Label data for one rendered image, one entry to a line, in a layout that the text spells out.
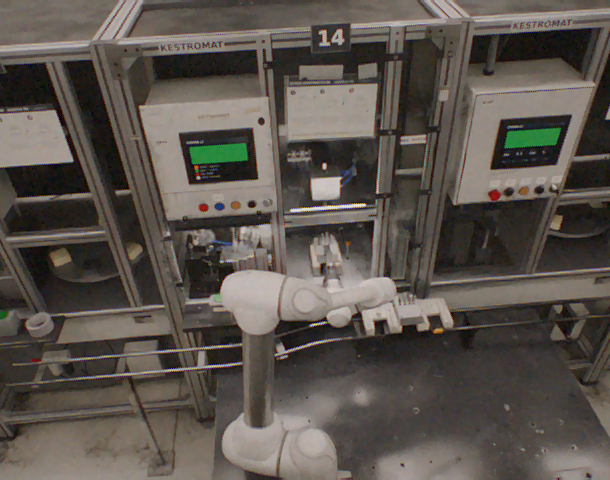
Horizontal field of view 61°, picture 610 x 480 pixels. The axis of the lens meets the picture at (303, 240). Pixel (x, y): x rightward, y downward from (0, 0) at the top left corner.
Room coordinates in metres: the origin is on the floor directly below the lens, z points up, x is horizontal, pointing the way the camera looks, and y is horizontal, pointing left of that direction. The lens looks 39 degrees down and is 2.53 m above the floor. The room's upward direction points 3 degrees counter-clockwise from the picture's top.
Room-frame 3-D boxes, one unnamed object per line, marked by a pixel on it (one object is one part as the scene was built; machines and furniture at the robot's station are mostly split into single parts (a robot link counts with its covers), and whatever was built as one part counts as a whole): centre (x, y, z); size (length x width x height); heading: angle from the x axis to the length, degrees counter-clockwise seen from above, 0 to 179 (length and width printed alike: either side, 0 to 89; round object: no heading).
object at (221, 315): (1.50, 0.35, 0.97); 0.08 x 0.08 x 0.12; 3
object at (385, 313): (1.50, -0.43, 0.84); 0.36 x 0.14 x 0.10; 93
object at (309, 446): (0.89, 0.01, 0.85); 0.18 x 0.16 x 0.22; 74
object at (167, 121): (1.70, 0.31, 1.60); 0.42 x 0.29 x 0.46; 93
